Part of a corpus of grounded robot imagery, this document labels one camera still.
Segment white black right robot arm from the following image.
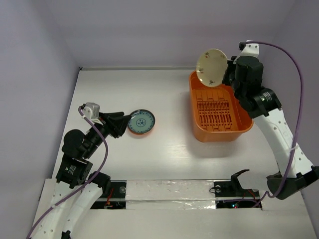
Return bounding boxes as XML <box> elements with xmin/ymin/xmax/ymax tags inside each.
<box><xmin>222</xmin><ymin>56</ymin><xmax>319</xmax><ymax>200</ymax></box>

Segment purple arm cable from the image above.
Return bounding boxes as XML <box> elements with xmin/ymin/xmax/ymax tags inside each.
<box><xmin>26</xmin><ymin>106</ymin><xmax>110</xmax><ymax>239</ymax></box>
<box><xmin>245</xmin><ymin>42</ymin><xmax>305</xmax><ymax>209</ymax></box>

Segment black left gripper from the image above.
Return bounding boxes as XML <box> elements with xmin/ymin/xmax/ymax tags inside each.
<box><xmin>84</xmin><ymin>111</ymin><xmax>131</xmax><ymax>157</ymax></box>

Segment silver tape covered board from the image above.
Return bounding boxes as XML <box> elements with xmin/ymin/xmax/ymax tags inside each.
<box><xmin>125</xmin><ymin>180</ymin><xmax>216</xmax><ymax>210</ymax></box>

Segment aluminium rail right side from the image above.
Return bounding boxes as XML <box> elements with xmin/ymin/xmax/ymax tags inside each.
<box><xmin>249</xmin><ymin>66</ymin><xmax>264</xmax><ymax>96</ymax></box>

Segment orange plastic plate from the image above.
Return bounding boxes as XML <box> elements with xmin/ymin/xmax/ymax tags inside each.
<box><xmin>128</xmin><ymin>128</ymin><xmax>153</xmax><ymax>137</ymax></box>

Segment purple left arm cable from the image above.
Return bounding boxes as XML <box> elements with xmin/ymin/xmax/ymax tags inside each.
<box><xmin>26</xmin><ymin>106</ymin><xmax>110</xmax><ymax>239</ymax></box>

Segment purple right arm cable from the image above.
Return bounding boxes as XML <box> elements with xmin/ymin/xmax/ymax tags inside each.
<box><xmin>245</xmin><ymin>42</ymin><xmax>305</xmax><ymax>209</ymax></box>

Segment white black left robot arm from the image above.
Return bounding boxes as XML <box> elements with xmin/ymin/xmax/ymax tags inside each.
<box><xmin>27</xmin><ymin>105</ymin><xmax>131</xmax><ymax>239</ymax></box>

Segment orange plastic dish rack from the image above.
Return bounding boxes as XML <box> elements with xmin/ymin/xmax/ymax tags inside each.
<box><xmin>189</xmin><ymin>71</ymin><xmax>254</xmax><ymax>142</ymax></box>

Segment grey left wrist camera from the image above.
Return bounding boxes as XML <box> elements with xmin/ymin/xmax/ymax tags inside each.
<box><xmin>79</xmin><ymin>102</ymin><xmax>100</xmax><ymax>121</ymax></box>

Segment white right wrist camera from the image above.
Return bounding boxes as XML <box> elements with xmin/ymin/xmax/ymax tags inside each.
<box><xmin>238</xmin><ymin>40</ymin><xmax>259</xmax><ymax>58</ymax></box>

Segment blue patterned plate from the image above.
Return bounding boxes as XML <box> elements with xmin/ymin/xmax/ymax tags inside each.
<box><xmin>128</xmin><ymin>109</ymin><xmax>156</xmax><ymax>133</ymax></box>

